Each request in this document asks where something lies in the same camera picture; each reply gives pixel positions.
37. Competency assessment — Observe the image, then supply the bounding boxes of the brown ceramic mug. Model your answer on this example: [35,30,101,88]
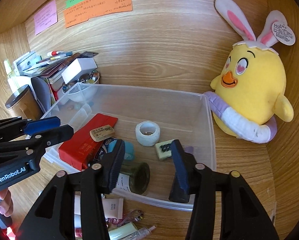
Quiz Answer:
[5,84,41,122]

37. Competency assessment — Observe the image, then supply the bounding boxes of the red box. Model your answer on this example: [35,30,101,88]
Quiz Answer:
[58,113,118,170]

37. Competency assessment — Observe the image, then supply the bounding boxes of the dark green glass bottle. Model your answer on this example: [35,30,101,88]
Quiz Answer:
[117,161,150,194]

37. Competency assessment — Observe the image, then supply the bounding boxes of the clear plastic storage box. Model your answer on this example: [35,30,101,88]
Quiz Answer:
[41,83,217,212]

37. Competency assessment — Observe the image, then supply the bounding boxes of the clear bowl of marbles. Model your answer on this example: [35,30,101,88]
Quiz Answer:
[62,70,100,103]

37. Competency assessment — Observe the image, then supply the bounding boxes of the blue tape roll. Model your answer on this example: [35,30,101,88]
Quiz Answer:
[107,141,135,161]

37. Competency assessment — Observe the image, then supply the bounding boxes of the pink cream tube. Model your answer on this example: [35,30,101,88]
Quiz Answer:
[102,197,125,221]

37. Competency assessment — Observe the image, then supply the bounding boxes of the white rectangular box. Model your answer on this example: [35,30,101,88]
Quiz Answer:
[61,57,98,83]

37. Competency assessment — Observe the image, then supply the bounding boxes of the orange sticky note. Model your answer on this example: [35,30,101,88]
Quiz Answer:
[64,0,133,28]

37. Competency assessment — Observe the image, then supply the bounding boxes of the yellow chick plush toy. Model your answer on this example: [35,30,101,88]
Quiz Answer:
[209,0,296,144]

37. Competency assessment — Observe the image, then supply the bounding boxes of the floral resin tile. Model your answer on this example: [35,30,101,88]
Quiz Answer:
[154,140,175,161]

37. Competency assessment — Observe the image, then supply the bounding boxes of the beige eraser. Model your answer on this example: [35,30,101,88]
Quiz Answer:
[89,124,115,141]

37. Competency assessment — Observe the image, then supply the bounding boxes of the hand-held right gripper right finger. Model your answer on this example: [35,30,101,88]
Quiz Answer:
[168,140,280,240]

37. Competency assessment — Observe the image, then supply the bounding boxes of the person's left hand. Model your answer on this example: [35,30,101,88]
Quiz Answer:
[0,189,14,217]

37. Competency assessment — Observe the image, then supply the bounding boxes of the purple tube with black cap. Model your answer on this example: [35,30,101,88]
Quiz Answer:
[168,146,196,204]

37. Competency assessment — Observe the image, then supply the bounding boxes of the white bandage roll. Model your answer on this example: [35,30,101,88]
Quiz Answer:
[135,121,161,146]

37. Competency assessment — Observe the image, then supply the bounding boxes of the dark printed card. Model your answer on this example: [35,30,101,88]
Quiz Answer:
[93,139,111,166]

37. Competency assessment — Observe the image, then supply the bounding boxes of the grey curved case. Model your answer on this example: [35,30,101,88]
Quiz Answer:
[31,77,52,114]

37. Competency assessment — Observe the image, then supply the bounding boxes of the stack of books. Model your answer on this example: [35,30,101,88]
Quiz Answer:
[14,51,100,90]

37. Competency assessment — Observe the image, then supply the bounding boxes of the pink sticky note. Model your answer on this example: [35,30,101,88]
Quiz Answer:
[34,0,58,35]

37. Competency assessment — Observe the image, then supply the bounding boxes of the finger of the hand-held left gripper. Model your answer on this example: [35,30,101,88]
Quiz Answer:
[0,116,61,143]
[0,124,74,153]

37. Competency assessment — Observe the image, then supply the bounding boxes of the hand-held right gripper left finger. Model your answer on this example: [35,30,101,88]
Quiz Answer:
[17,140,126,240]

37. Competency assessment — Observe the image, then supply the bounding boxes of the pale green tube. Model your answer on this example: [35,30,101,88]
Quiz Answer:
[108,223,137,240]

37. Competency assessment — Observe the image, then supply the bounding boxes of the pale spray bottle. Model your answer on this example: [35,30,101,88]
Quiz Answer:
[3,59,18,93]

